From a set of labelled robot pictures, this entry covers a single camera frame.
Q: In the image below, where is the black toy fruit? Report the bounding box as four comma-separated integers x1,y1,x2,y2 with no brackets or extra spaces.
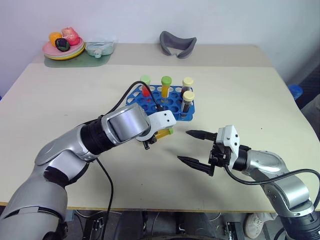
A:
54,37,71,52

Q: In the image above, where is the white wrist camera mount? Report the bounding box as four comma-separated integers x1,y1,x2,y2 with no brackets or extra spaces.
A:
138,109,177,142
215,124,242,170

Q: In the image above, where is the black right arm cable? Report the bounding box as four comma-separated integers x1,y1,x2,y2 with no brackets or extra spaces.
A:
224,163,320,187

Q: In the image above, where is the white sneaker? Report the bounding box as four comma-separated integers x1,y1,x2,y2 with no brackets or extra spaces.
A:
244,212,264,240

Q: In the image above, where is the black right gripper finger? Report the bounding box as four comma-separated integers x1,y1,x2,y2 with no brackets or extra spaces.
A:
176,155,216,178
185,129,218,141

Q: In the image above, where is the pink toy fruit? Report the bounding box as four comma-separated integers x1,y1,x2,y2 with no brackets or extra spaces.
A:
61,26,81,47

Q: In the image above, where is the yellow test tube green cap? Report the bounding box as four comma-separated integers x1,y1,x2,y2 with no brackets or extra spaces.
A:
154,127,175,140
160,75,173,99

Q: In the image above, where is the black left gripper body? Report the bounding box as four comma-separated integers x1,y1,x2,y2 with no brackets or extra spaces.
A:
142,135,159,151

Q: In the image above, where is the clear plastic container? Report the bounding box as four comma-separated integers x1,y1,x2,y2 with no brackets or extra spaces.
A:
85,39,117,59

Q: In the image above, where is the light green plate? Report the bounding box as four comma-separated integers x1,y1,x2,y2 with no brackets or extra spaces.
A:
44,43,86,59

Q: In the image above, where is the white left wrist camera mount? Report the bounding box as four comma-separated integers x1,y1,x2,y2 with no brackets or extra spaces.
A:
138,109,177,142

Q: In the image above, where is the orange toy fruit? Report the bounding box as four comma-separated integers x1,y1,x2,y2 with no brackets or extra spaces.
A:
48,31,64,46

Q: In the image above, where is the dark test tube cream cap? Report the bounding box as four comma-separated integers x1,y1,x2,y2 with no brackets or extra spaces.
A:
181,90,196,118
181,77,195,95

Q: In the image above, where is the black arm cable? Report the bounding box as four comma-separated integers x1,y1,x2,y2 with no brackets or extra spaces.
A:
95,81,164,240
224,163,320,187

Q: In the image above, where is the blue test tube rack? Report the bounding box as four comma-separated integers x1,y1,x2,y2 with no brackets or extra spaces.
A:
125,84,196,122

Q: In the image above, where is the pink plate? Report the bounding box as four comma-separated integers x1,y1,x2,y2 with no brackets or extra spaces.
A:
42,39,85,55

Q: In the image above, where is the black metal bracket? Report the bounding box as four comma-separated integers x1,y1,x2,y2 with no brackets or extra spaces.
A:
224,220,245,240
84,216,106,240

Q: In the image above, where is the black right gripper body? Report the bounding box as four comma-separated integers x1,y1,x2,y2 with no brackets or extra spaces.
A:
207,139,231,169

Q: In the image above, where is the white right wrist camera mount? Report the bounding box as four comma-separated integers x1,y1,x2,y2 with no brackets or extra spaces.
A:
215,124,242,170

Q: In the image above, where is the green table mat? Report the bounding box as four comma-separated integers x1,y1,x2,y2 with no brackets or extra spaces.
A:
43,52,112,69

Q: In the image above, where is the blue ribbed plastic object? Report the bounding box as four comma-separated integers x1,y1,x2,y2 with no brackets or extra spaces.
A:
287,84,305,100

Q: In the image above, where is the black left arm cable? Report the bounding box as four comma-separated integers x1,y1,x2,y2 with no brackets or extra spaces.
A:
95,81,164,240

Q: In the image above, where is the yellow plate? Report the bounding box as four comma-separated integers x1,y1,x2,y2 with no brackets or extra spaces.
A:
45,46,87,61

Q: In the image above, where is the red test tube pale-green cap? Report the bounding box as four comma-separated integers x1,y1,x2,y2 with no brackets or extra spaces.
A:
139,74,152,98

